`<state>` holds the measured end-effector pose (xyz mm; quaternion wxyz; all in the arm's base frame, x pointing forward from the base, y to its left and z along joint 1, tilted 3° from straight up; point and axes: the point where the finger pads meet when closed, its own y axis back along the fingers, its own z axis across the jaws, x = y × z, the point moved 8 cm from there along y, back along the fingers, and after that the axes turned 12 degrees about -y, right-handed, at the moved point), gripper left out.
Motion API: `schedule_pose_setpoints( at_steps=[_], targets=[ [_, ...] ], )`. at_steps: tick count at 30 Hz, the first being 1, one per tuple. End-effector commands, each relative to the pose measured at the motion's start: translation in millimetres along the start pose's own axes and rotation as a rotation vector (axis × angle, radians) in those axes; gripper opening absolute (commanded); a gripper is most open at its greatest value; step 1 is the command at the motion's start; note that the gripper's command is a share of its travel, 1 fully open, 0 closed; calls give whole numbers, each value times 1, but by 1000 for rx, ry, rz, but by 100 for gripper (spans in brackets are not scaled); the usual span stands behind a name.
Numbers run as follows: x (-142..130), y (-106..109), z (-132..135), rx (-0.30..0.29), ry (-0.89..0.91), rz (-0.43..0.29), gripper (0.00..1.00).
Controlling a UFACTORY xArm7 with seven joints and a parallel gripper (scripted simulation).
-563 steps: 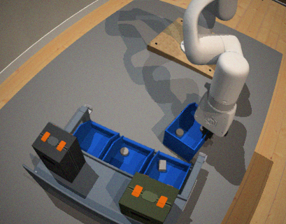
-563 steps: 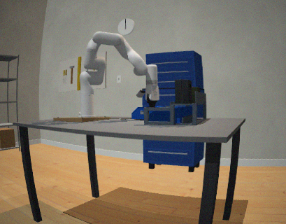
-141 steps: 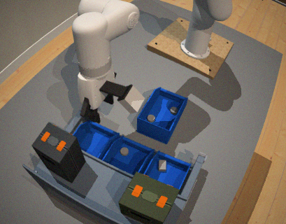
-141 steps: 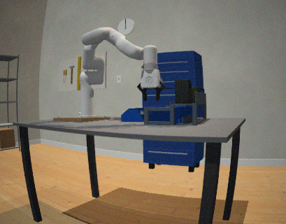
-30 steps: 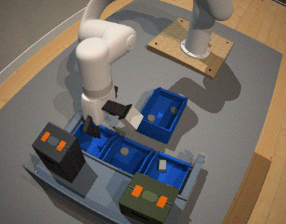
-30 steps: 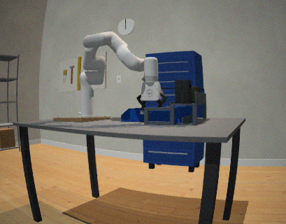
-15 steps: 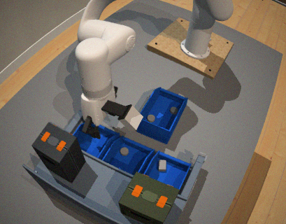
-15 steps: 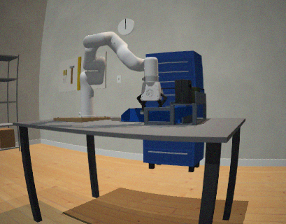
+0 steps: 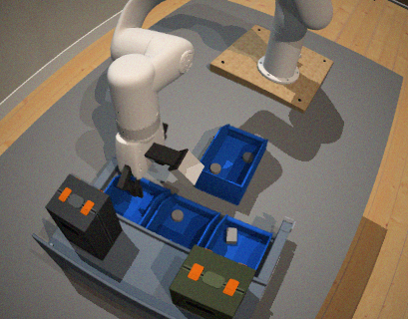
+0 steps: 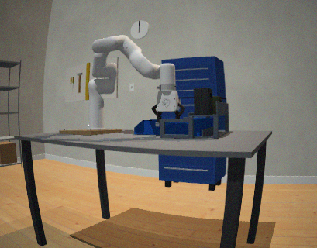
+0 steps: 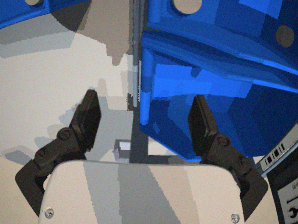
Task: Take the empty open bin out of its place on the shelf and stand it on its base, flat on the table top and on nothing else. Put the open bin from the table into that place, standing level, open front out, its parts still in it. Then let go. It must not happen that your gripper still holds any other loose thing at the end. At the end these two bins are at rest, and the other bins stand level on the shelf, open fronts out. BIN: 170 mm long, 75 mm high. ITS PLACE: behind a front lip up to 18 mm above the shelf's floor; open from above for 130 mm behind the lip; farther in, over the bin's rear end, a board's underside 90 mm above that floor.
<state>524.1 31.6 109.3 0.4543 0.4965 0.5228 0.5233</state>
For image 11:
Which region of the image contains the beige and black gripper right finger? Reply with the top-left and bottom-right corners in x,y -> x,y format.
187,95 -> 268,223

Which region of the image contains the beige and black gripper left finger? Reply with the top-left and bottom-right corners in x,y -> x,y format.
15,90 -> 101,218

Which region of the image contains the grey low shelf rack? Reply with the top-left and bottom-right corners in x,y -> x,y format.
112,0 -> 298,178

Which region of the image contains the black case with orange latches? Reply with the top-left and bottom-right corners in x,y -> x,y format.
266,147 -> 298,224

